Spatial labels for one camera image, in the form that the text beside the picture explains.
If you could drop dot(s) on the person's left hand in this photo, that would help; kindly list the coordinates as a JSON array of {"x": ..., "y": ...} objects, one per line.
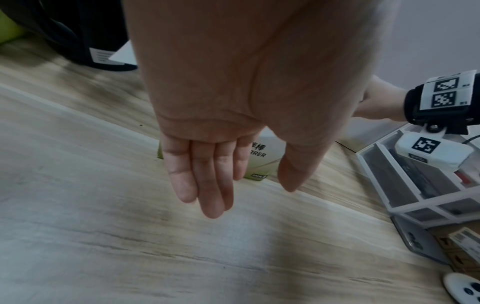
[{"x": 232, "y": 74}]

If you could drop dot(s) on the person's right hand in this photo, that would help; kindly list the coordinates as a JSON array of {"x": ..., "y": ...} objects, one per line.
[{"x": 382, "y": 99}]

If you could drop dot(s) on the white flat box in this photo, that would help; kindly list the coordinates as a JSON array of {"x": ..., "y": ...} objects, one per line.
[{"x": 371, "y": 133}]

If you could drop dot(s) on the black wristband with marker tags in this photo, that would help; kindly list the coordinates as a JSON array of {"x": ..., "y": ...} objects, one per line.
[{"x": 442, "y": 101}]

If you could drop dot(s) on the white and green carton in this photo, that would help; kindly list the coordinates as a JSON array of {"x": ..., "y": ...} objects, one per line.
[{"x": 262, "y": 160}]

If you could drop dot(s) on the clear plastic drawer organizer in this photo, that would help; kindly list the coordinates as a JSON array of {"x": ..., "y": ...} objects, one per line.
[{"x": 408, "y": 190}]

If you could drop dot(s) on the white paper sheet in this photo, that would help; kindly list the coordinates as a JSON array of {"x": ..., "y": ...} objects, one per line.
[{"x": 126, "y": 53}]

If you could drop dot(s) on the grey smartphone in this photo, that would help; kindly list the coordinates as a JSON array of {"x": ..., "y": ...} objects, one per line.
[{"x": 416, "y": 237}]

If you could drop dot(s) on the black bag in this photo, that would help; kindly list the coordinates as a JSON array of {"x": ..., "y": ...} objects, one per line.
[{"x": 75, "y": 29}]

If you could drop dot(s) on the brown cardboard box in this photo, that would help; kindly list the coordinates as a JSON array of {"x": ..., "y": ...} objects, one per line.
[{"x": 461, "y": 249}]

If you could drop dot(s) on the white round device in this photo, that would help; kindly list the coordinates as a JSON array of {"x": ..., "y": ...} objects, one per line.
[{"x": 463, "y": 289}]

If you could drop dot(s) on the yellow-green object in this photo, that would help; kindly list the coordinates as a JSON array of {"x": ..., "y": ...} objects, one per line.
[{"x": 9, "y": 28}]

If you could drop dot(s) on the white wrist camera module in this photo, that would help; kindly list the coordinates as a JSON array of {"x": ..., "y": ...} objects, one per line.
[{"x": 431, "y": 148}]

